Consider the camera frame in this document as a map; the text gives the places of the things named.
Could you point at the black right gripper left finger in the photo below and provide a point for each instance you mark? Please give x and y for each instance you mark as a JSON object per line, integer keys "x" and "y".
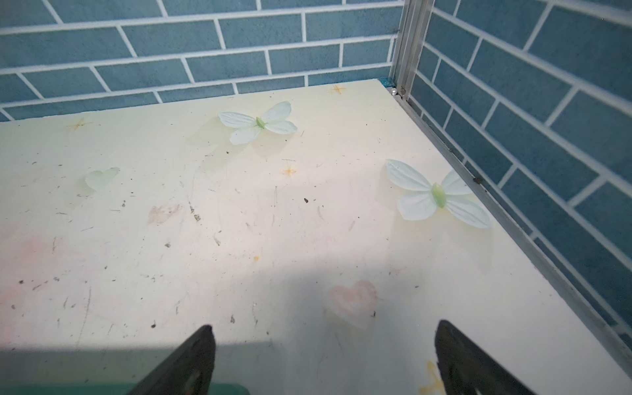
{"x": 187, "y": 370}

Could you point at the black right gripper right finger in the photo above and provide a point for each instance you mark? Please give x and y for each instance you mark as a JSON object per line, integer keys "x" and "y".
{"x": 466, "y": 369}

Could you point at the green translucent plastic case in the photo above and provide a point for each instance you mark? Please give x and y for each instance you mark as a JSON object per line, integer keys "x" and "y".
{"x": 109, "y": 388}

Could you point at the aluminium corner frame post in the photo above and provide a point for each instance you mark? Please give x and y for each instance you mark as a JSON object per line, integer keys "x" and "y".
{"x": 410, "y": 39}

